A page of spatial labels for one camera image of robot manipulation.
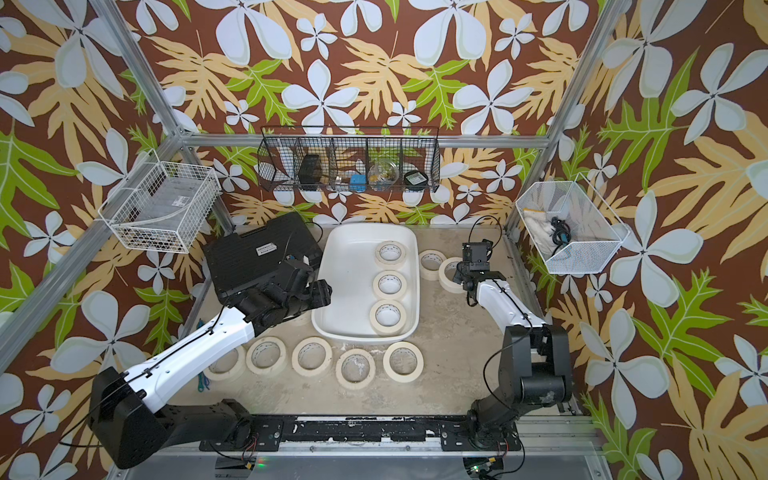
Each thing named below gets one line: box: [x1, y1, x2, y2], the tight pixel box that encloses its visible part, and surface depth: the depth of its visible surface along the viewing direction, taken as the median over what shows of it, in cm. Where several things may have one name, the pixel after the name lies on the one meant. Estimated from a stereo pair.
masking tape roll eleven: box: [369, 300, 407, 336], surface depth 95 cm
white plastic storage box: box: [311, 224, 421, 343], surface depth 101 cm
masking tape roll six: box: [375, 240, 407, 266], surface depth 109 cm
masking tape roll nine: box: [335, 348, 376, 390], surface depth 85 cm
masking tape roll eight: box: [418, 249, 447, 281], surface depth 110 cm
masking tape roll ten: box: [372, 270, 407, 299], surface depth 103 cm
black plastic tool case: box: [203, 212, 323, 301], surface depth 106 cm
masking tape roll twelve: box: [383, 341, 425, 383], surface depth 84 cm
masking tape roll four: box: [246, 336, 287, 375], surface depth 87 cm
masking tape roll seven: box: [292, 336, 333, 377], surface depth 88 cm
